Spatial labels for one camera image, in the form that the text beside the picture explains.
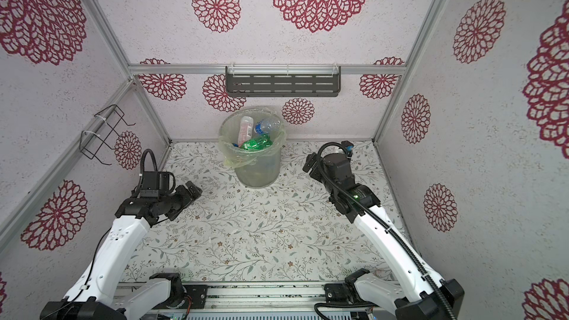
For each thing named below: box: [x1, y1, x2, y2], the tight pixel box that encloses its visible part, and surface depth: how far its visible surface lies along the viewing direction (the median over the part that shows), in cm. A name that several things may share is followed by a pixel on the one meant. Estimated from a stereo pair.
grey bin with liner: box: [217, 108, 286, 189], surface depth 92 cm
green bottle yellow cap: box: [240, 133, 274, 151], surface depth 83 cm
